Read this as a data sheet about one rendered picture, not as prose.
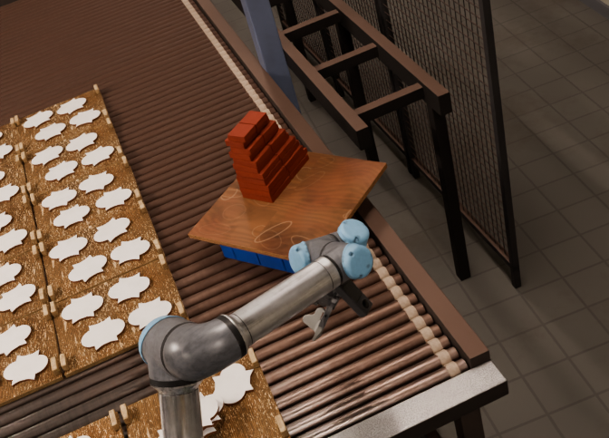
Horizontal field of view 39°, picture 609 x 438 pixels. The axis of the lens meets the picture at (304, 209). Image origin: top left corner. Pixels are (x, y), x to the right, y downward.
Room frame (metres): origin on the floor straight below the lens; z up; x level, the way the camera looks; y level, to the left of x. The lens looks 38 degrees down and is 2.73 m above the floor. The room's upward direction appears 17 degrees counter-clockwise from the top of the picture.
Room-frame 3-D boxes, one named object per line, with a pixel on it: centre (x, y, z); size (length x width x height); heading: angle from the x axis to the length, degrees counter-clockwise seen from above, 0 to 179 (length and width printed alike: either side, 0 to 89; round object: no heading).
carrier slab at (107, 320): (2.10, 0.68, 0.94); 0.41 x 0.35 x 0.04; 100
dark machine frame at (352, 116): (4.06, -0.18, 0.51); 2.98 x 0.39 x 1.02; 10
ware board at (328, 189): (2.28, 0.04, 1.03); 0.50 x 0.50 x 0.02; 49
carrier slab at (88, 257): (2.45, 0.74, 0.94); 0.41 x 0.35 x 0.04; 101
